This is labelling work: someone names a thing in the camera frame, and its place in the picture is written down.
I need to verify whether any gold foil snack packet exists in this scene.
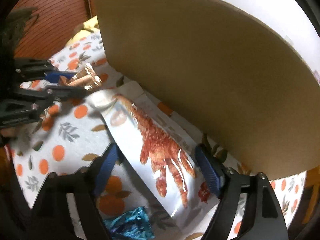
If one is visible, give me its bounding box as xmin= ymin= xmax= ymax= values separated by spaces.
xmin=59 ymin=63 xmax=102 ymax=91

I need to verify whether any white chicken feet snack pack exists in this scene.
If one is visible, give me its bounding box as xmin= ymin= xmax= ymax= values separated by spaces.
xmin=88 ymin=81 xmax=217 ymax=220

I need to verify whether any blue foil candy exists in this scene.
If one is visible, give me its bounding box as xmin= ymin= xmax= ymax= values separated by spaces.
xmin=104 ymin=206 xmax=155 ymax=240

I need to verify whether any orange print tablecloth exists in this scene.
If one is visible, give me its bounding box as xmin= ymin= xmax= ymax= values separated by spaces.
xmin=10 ymin=31 xmax=306 ymax=239

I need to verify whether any yellow plush toy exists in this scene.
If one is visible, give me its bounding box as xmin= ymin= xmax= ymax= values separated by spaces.
xmin=71 ymin=16 xmax=99 ymax=41

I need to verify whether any wooden louvered wardrobe door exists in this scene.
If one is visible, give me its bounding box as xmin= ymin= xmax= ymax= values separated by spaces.
xmin=15 ymin=0 xmax=95 ymax=59

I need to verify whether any brown cardboard box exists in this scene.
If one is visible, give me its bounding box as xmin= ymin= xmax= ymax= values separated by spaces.
xmin=94 ymin=0 xmax=319 ymax=179

